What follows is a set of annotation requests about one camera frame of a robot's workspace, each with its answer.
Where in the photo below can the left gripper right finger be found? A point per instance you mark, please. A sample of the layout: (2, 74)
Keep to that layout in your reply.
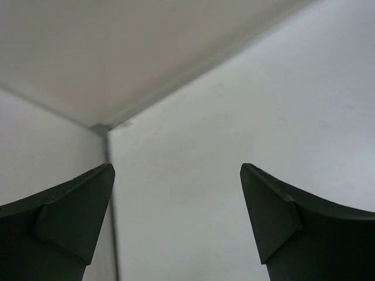
(300, 236)

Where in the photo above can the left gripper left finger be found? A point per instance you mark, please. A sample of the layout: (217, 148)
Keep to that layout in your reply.
(52, 235)

